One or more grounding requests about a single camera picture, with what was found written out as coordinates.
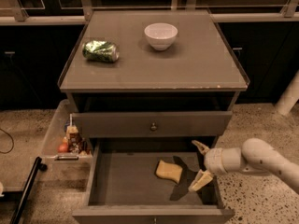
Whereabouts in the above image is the open grey middle drawer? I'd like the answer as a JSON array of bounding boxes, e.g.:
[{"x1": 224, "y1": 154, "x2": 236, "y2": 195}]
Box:
[{"x1": 73, "y1": 138, "x2": 235, "y2": 224}]

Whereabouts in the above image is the grey top drawer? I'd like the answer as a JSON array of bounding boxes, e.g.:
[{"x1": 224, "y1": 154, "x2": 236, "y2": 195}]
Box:
[{"x1": 72, "y1": 111, "x2": 232, "y2": 138}]

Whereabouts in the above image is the grey drawer cabinet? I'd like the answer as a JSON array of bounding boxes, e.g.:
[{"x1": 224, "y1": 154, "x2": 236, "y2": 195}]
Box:
[{"x1": 57, "y1": 9, "x2": 250, "y2": 224}]

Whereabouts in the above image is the black pole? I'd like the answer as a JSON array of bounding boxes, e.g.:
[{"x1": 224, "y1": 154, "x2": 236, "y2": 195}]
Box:
[{"x1": 9, "y1": 157, "x2": 48, "y2": 224}]

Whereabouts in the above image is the yellow sponge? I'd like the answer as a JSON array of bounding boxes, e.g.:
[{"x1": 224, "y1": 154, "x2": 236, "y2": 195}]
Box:
[{"x1": 155, "y1": 160, "x2": 183, "y2": 184}]

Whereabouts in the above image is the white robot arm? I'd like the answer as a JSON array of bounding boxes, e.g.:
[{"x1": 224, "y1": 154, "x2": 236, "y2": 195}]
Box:
[{"x1": 187, "y1": 136, "x2": 299, "y2": 193}]

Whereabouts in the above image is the white ceramic bowl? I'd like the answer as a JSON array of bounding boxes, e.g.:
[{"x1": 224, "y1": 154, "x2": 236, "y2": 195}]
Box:
[{"x1": 144, "y1": 23, "x2": 178, "y2": 50}]

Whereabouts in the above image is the small orange fruit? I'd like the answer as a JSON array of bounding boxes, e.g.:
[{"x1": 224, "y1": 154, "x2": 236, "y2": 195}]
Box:
[{"x1": 58, "y1": 143, "x2": 68, "y2": 153}]

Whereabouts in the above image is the clear plastic storage bin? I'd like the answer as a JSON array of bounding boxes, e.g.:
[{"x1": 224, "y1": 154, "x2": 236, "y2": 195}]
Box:
[{"x1": 42, "y1": 100, "x2": 93, "y2": 161}]

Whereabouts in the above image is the metal railing frame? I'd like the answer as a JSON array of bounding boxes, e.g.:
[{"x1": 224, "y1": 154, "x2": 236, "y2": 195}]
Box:
[{"x1": 0, "y1": 0, "x2": 299, "y2": 25}]

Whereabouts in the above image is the black cable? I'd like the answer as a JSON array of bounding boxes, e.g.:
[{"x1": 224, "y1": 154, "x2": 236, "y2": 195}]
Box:
[{"x1": 0, "y1": 127, "x2": 15, "y2": 155}]

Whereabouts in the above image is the crushed green soda can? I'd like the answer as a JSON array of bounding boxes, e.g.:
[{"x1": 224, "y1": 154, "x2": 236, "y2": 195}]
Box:
[{"x1": 82, "y1": 40, "x2": 120, "y2": 63}]

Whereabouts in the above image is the brown snack carton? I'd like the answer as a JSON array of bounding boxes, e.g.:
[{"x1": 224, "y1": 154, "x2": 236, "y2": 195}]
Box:
[{"x1": 66, "y1": 126, "x2": 83, "y2": 153}]

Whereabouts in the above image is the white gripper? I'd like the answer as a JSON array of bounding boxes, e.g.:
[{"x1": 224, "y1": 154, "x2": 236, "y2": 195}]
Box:
[{"x1": 188, "y1": 140, "x2": 227, "y2": 192}]

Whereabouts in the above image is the brass top drawer knob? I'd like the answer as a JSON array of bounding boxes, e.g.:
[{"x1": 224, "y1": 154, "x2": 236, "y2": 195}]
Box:
[{"x1": 150, "y1": 123, "x2": 158, "y2": 132}]

